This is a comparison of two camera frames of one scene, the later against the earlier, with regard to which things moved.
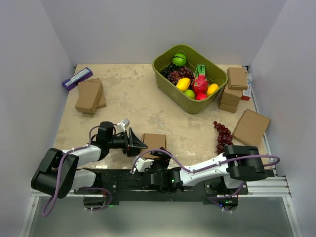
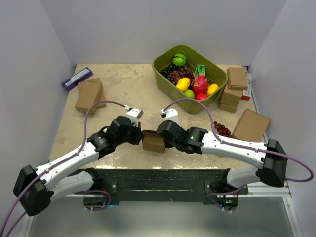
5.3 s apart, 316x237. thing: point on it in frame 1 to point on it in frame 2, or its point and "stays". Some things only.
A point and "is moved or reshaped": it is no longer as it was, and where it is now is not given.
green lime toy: x=190 y=93 stays
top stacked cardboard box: x=237 y=78 stays
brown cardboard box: x=153 y=141 is moved or reshaped
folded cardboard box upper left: x=88 y=96 stays
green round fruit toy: x=179 y=59 stays
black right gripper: x=164 y=159 to x=168 y=144
